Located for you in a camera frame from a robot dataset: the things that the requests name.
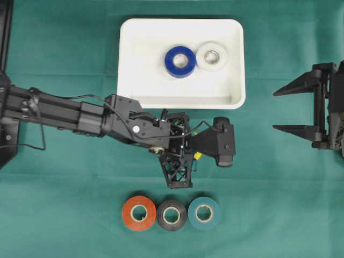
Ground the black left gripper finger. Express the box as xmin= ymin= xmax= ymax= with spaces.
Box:
xmin=159 ymin=154 xmax=194 ymax=189

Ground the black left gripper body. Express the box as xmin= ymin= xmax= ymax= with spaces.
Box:
xmin=158 ymin=112 xmax=194 ymax=161

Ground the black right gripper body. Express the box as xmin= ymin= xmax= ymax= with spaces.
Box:
xmin=312 ymin=62 xmax=343 ymax=156

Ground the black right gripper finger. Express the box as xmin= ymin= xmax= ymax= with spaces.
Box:
xmin=273 ymin=125 xmax=327 ymax=141
xmin=273 ymin=63 xmax=339 ymax=97

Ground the yellow tape roll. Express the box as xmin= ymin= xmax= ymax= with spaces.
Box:
xmin=193 ymin=152 xmax=202 ymax=161

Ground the blue tape roll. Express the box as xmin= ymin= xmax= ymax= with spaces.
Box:
xmin=164 ymin=46 xmax=196 ymax=78

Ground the white tape roll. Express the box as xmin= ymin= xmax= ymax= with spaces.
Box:
xmin=196 ymin=41 xmax=228 ymax=72

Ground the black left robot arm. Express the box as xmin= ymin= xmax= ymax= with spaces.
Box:
xmin=1 ymin=74 xmax=194 ymax=189

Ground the green tape roll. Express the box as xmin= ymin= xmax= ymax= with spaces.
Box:
xmin=188 ymin=197 xmax=221 ymax=231

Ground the red tape roll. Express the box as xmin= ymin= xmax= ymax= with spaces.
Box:
xmin=121 ymin=195 xmax=156 ymax=232

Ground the black tape roll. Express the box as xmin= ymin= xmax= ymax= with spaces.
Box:
xmin=157 ymin=199 xmax=187 ymax=232

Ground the white plastic case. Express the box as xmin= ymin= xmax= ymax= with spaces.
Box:
xmin=117 ymin=18 xmax=246 ymax=110

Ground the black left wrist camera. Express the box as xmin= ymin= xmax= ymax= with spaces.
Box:
xmin=189 ymin=117 xmax=235 ymax=167

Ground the black aluminium rail frame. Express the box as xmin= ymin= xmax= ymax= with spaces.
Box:
xmin=1 ymin=1 xmax=20 ymax=167

